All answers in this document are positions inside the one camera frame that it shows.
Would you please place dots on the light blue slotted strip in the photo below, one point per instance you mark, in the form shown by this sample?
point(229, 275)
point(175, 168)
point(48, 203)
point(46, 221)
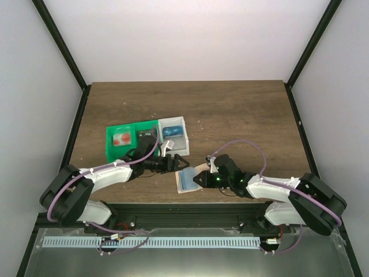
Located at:
point(154, 242)

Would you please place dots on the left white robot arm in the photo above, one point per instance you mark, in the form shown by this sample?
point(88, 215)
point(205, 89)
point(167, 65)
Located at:
point(67, 198)

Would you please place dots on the beige card holder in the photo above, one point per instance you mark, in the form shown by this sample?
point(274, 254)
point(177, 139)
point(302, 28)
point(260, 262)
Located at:
point(184, 178)

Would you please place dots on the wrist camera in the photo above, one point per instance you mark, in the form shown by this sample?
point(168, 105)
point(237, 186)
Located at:
point(166, 148)
point(210, 162)

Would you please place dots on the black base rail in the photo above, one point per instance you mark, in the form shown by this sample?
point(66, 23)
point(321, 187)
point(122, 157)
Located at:
point(246, 217)

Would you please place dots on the red white card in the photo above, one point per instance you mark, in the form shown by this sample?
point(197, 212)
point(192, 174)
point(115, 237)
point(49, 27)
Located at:
point(121, 139)

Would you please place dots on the white plastic bin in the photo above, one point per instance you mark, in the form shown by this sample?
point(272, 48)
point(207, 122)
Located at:
point(181, 146)

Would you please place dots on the right black frame post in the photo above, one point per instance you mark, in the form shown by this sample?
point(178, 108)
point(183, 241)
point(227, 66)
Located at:
point(318, 32)

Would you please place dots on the left black frame post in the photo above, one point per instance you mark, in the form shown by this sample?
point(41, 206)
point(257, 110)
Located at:
point(59, 41)

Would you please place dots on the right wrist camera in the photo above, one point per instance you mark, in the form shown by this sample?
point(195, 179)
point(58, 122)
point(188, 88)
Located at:
point(210, 162)

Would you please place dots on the blue vip card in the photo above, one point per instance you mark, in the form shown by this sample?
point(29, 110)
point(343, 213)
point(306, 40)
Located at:
point(173, 131)

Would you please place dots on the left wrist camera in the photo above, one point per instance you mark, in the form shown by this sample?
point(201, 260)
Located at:
point(166, 148)

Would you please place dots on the green plastic bin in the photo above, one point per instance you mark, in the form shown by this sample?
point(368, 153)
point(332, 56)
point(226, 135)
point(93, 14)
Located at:
point(112, 152)
point(145, 128)

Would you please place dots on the black vip card in bin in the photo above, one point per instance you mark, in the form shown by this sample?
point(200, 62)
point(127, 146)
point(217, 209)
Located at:
point(142, 134)

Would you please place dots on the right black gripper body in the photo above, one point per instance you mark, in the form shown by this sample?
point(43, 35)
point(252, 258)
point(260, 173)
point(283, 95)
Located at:
point(224, 182)

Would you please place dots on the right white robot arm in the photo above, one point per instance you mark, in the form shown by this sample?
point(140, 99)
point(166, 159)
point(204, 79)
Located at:
point(306, 200)

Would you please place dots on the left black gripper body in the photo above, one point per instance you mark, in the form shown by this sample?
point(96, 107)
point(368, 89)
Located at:
point(159, 167)

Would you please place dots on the black frame post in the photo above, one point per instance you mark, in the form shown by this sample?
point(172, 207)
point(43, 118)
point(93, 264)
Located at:
point(318, 32)
point(59, 41)

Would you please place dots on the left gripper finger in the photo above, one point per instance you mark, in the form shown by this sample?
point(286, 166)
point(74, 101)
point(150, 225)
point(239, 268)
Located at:
point(180, 170)
point(179, 161)

